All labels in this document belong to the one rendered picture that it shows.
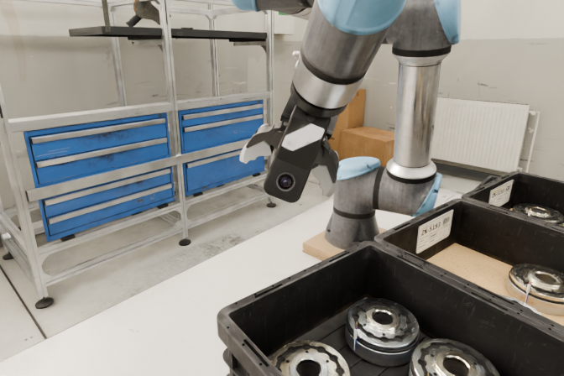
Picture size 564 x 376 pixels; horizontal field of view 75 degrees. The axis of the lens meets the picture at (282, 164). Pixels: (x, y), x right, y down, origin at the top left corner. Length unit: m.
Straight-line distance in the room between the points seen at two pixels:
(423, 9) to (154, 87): 2.65
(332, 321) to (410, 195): 0.41
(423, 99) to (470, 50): 3.15
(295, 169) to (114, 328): 0.58
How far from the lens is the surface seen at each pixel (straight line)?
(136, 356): 0.81
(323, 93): 0.39
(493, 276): 0.82
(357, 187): 0.95
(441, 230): 0.83
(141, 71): 3.16
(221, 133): 2.54
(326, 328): 0.62
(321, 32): 0.36
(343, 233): 1.00
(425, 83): 0.83
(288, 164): 0.42
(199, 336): 0.81
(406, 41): 0.80
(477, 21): 3.98
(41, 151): 2.06
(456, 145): 3.96
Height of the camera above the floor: 1.24
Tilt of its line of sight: 18 degrees down
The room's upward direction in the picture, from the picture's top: straight up
